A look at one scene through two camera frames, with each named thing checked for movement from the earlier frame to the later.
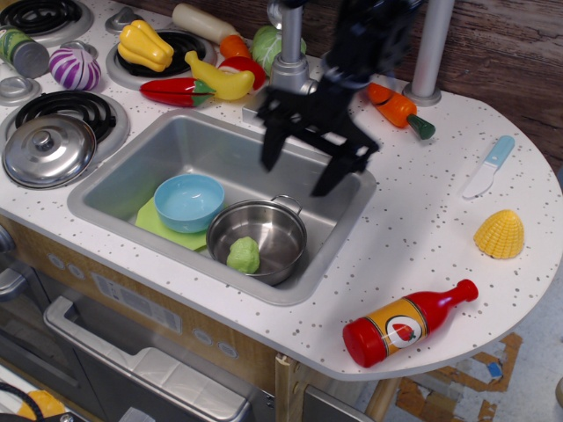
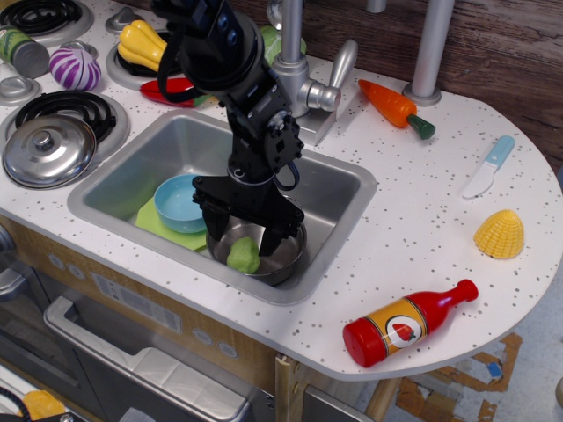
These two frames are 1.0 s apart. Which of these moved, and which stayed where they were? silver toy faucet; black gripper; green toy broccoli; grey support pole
Moved: black gripper
Stayed: silver toy faucet; green toy broccoli; grey support pole
